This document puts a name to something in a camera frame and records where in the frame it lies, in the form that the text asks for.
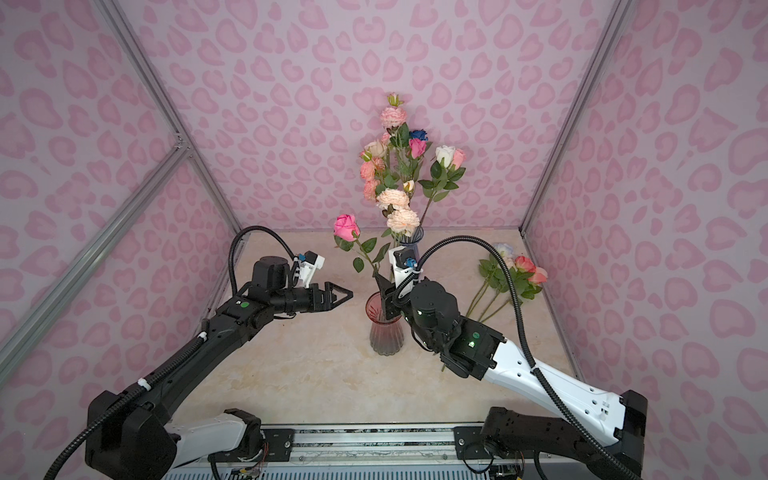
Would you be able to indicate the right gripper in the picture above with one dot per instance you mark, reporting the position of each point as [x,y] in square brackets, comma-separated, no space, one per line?
[390,300]

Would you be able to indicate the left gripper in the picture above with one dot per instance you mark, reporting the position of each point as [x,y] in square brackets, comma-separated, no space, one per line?
[327,304]

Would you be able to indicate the red glass vase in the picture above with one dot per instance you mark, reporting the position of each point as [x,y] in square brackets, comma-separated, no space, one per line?
[386,336]

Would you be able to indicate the hot pink rose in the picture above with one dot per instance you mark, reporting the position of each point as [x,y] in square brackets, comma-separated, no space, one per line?
[368,252]

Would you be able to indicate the purple blue glass vase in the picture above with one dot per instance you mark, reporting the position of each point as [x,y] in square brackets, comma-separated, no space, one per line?
[411,243]

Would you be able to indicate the peach carnation spray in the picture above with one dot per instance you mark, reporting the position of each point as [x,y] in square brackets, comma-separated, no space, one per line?
[401,219]

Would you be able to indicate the pink rose spray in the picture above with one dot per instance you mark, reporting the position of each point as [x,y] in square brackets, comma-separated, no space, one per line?
[392,171]

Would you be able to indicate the magenta rose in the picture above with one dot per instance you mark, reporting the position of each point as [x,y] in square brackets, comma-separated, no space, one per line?
[417,149]

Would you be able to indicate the blue rose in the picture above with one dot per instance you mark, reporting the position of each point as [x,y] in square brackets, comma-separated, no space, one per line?
[419,135]

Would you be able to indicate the cream white rose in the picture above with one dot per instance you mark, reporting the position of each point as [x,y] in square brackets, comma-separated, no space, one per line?
[375,149]

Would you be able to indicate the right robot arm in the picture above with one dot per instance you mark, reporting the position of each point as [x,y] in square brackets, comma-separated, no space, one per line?
[600,429]

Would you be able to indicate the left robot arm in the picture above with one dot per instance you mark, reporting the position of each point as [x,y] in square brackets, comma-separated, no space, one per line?
[180,390]

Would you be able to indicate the pile of pink flowers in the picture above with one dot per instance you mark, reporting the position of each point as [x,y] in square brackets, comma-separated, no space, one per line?
[494,294]

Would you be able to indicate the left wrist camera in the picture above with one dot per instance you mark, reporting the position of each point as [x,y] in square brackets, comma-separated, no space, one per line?
[307,265]

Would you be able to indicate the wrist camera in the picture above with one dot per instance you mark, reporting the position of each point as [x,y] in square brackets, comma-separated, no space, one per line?
[403,260]
[307,265]

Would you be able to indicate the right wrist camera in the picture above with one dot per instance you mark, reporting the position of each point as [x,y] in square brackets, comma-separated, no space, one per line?
[403,260]

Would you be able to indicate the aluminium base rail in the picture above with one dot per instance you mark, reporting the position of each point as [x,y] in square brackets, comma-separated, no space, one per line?
[431,441]

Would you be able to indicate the left corner aluminium post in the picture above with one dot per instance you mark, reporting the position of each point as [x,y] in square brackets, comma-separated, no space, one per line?
[129,42]

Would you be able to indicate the corner aluminium post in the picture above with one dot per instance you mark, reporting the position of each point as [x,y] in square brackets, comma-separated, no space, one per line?
[129,42]
[620,15]

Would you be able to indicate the left diagonal aluminium frame bar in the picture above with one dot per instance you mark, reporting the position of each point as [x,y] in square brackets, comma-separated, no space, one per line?
[39,319]

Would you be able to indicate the right corner aluminium post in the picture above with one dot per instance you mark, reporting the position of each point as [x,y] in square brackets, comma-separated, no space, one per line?
[620,15]

